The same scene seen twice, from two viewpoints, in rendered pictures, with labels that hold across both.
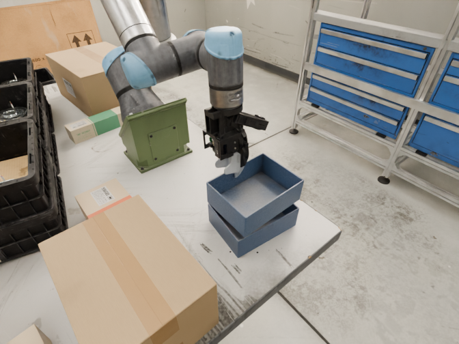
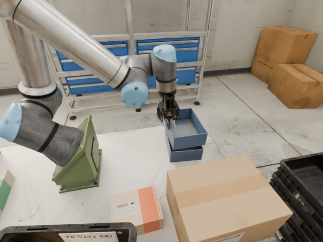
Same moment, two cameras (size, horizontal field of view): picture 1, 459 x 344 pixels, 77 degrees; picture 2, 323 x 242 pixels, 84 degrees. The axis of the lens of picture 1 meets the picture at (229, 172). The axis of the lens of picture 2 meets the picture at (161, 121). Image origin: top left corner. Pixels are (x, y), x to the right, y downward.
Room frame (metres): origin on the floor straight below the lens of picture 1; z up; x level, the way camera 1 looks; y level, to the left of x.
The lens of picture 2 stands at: (0.34, 0.56, 1.36)
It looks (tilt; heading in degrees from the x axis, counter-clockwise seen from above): 38 degrees down; 297
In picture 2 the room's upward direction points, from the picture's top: straight up
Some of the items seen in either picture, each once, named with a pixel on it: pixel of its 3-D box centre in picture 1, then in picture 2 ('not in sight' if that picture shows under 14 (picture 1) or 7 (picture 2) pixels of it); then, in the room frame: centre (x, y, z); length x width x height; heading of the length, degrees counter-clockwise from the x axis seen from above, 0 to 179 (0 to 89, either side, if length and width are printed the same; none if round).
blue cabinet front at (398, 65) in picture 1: (356, 80); (97, 69); (1.82, -0.83, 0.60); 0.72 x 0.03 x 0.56; 39
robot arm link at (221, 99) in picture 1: (227, 95); (167, 84); (0.59, 0.00, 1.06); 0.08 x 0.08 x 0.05
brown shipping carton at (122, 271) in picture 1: (130, 284); (218, 203); (0.31, 0.20, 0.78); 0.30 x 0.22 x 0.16; 41
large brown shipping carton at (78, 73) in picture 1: (100, 78); not in sight; (1.35, 0.62, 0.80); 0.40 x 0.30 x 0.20; 45
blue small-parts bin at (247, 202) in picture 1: (254, 190); (182, 127); (0.54, -0.07, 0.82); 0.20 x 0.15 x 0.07; 129
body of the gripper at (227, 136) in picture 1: (225, 128); (167, 103); (0.59, 0.01, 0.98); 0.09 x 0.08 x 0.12; 128
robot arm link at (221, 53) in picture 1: (224, 58); (164, 63); (0.60, 0.01, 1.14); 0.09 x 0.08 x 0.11; 30
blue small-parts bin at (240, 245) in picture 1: (252, 214); (181, 140); (0.54, -0.06, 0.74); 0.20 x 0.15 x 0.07; 123
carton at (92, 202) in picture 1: (110, 211); (136, 211); (0.55, 0.33, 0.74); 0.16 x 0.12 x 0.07; 41
